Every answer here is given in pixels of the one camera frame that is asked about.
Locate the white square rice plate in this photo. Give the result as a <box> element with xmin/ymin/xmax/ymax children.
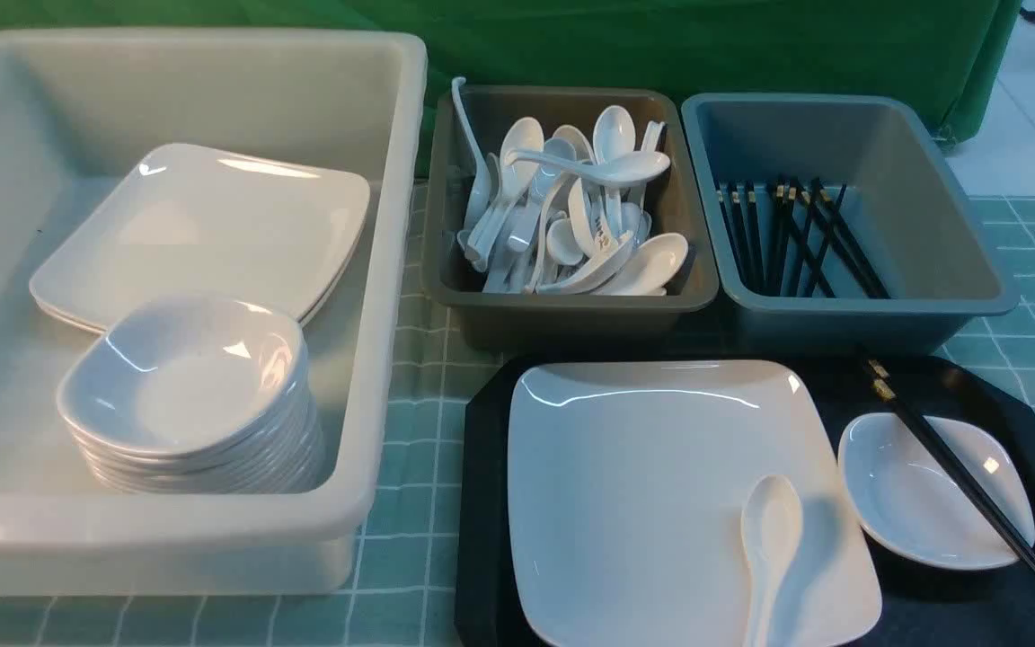
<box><xmin>507</xmin><ymin>359</ymin><xmax>883</xmax><ymax>646</ymax></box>

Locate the white ceramic soup spoon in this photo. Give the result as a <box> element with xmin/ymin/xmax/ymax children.
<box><xmin>740</xmin><ymin>474</ymin><xmax>802</xmax><ymax>646</ymax></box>

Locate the small white sauce bowl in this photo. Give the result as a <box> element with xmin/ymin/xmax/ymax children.
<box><xmin>837</xmin><ymin>412</ymin><xmax>1035</xmax><ymax>571</ymax></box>

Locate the black chopstick gold band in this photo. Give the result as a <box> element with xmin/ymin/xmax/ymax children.
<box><xmin>861</xmin><ymin>358</ymin><xmax>1035</xmax><ymax>612</ymax></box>
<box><xmin>871</xmin><ymin>377</ymin><xmax>1035</xmax><ymax>576</ymax></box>

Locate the white ladle spoon bin edge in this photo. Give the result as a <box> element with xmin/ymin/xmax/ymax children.
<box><xmin>451</xmin><ymin>76</ymin><xmax>493</xmax><ymax>230</ymax></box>

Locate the white spoon bin front right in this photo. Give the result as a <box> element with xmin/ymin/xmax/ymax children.
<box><xmin>593</xmin><ymin>233</ymin><xmax>689</xmax><ymax>297</ymax></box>

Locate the top white spoon in bin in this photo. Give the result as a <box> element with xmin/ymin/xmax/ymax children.
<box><xmin>501</xmin><ymin>150</ymin><xmax>672</xmax><ymax>188</ymax></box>

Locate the brown plastic spoon bin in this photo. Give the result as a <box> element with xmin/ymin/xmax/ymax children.
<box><xmin>420</xmin><ymin>85</ymin><xmax>721</xmax><ymax>353</ymax></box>

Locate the blue-grey plastic chopstick bin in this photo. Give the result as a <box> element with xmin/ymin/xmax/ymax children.
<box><xmin>682</xmin><ymin>92</ymin><xmax>1021</xmax><ymax>356</ymax></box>

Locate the stack of white bowls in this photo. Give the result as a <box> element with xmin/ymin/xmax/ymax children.
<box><xmin>55</xmin><ymin>292</ymin><xmax>328</xmax><ymax>495</ymax></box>

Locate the stack of white square plates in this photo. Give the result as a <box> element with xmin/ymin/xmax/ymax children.
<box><xmin>29</xmin><ymin>142</ymin><xmax>373</xmax><ymax>334</ymax></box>

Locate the green backdrop cloth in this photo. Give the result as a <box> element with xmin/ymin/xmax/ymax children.
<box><xmin>0</xmin><ymin>1</ymin><xmax>1022</xmax><ymax>173</ymax></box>

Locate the large white plastic tub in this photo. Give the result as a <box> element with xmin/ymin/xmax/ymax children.
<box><xmin>0</xmin><ymin>26</ymin><xmax>427</xmax><ymax>597</ymax></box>

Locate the black plastic serving tray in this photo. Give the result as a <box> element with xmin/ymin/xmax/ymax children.
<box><xmin>453</xmin><ymin>355</ymin><xmax>1035</xmax><ymax>646</ymax></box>

